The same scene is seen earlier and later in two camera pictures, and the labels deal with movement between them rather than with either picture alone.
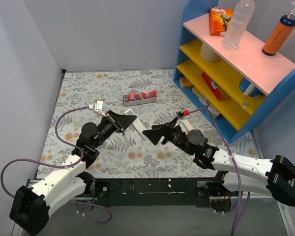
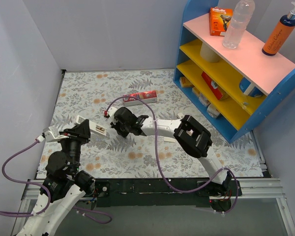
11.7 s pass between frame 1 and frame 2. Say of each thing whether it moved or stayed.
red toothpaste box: stayed
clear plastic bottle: stayed
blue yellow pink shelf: stayed
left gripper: moved
